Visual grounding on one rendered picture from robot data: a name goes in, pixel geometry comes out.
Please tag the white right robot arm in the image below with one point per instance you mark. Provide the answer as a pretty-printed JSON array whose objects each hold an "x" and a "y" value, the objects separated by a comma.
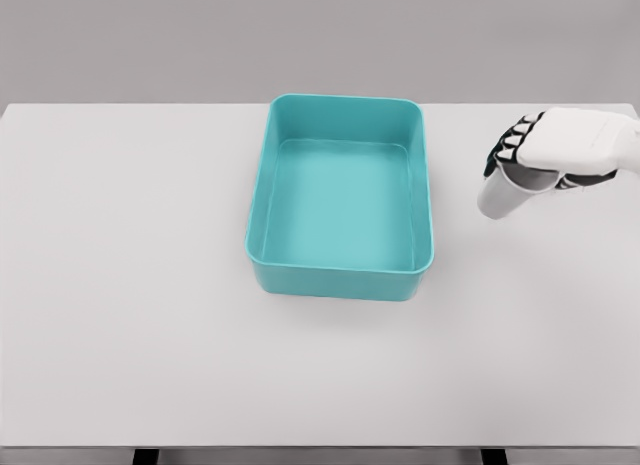
[{"x": 633, "y": 147}]

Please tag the white paper cup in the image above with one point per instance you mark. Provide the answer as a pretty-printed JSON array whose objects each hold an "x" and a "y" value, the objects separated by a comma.
[{"x": 500, "y": 197}]

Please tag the teal plastic basket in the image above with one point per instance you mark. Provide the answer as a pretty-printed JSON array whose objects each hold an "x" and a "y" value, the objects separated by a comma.
[{"x": 345, "y": 205}]

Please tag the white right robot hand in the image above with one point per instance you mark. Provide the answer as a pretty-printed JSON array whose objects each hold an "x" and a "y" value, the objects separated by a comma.
[{"x": 565, "y": 140}]

